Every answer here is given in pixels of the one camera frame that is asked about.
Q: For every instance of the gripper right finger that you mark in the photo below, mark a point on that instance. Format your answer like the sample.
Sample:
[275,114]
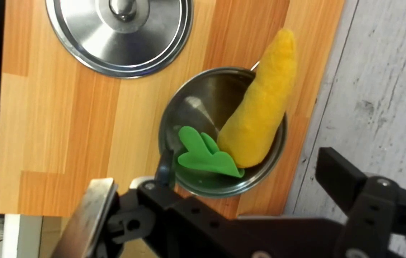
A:
[338,178]

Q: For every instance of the small steel pot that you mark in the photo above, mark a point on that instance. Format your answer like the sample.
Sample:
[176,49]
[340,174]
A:
[205,102]

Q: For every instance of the yellow plush carrot green leaves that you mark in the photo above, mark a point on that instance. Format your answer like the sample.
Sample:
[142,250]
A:
[248,134]

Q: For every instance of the steel pot lid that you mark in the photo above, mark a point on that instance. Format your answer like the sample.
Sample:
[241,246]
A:
[122,38]

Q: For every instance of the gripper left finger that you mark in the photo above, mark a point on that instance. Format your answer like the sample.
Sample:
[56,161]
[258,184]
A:
[81,233]

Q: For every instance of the wooden counter top left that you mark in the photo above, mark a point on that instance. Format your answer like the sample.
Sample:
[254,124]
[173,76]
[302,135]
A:
[61,124]

